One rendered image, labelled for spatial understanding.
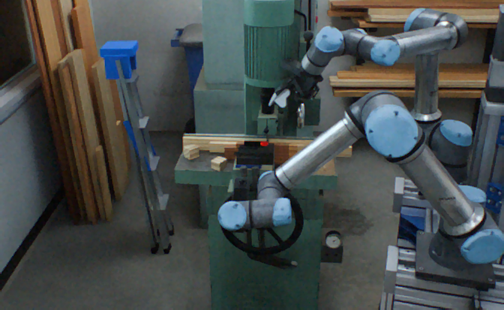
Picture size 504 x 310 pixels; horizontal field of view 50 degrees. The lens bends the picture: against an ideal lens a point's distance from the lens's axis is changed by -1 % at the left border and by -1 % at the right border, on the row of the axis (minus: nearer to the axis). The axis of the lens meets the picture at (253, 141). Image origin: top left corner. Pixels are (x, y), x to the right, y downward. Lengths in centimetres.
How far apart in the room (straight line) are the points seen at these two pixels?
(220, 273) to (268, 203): 85
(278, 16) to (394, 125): 72
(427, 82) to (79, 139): 197
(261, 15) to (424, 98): 69
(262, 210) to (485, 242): 58
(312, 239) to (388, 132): 90
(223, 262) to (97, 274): 103
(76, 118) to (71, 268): 82
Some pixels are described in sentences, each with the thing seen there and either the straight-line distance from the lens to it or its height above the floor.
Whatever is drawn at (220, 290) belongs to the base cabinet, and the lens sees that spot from 232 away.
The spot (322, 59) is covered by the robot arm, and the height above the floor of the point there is 137.
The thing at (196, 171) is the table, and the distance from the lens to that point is 202.
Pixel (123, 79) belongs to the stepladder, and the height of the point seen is 102.
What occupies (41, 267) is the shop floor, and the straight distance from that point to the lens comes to 321.
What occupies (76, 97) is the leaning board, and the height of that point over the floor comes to 81.
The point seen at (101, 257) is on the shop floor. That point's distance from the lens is 319.
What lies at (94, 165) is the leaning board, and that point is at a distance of 334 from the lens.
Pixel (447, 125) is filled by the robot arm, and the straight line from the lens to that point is 213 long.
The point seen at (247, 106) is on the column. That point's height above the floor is 103.
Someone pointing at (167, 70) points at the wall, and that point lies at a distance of 446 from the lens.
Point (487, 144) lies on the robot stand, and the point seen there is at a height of 112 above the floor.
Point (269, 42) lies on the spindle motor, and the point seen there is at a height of 136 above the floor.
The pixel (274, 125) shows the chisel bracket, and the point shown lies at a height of 104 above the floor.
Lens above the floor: 183
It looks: 24 degrees down
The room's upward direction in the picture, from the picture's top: straight up
